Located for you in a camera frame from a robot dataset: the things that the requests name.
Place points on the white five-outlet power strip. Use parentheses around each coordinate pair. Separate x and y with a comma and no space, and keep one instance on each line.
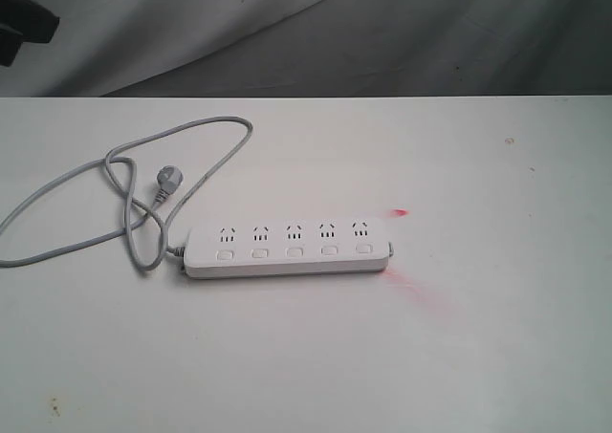
(243,248)

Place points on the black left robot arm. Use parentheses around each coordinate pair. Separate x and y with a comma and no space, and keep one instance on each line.
(24,21)

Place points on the grey backdrop cloth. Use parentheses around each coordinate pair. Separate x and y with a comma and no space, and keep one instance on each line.
(317,48)

